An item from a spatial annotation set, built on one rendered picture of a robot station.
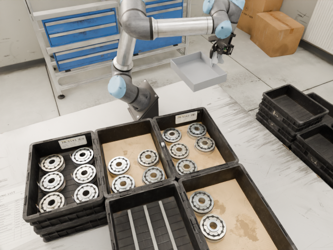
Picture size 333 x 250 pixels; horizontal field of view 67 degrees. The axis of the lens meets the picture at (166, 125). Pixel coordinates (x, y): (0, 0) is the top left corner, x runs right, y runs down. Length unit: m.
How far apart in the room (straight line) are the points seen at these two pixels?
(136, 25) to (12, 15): 2.67
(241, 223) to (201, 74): 0.79
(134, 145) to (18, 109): 2.11
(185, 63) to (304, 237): 1.06
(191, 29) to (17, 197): 1.15
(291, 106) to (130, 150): 1.45
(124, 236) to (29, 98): 2.52
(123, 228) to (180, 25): 0.88
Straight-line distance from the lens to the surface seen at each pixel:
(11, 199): 1.50
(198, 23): 1.19
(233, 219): 1.13
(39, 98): 3.30
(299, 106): 2.34
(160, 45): 3.26
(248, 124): 1.70
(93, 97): 3.09
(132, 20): 1.17
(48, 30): 2.85
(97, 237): 1.25
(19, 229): 1.39
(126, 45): 1.38
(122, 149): 1.32
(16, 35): 3.78
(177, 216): 1.11
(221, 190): 1.19
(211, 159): 1.28
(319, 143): 2.26
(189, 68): 1.50
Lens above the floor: 1.83
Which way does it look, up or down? 44 degrees down
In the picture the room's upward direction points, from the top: straight up
